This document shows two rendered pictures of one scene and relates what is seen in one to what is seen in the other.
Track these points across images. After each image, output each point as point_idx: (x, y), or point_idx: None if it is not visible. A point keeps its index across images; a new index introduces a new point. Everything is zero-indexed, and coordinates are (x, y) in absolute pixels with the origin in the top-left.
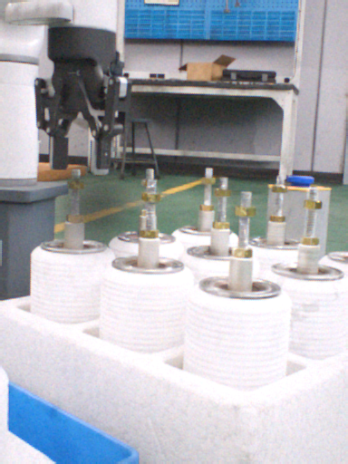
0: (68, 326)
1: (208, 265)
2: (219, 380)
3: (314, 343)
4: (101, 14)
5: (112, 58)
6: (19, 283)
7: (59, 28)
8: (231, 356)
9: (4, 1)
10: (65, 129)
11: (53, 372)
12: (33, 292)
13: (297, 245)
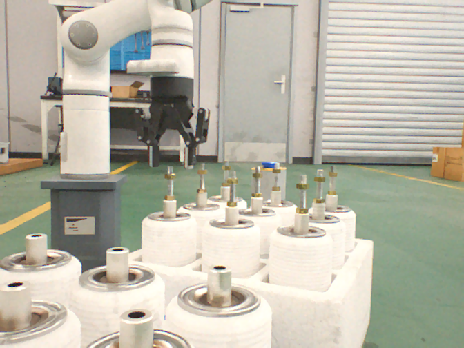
0: (181, 268)
1: (258, 220)
2: (303, 287)
3: (332, 259)
4: (189, 69)
5: (193, 95)
6: (107, 244)
7: (163, 77)
8: (309, 272)
9: (91, 54)
10: (157, 140)
11: None
12: (148, 248)
13: (288, 203)
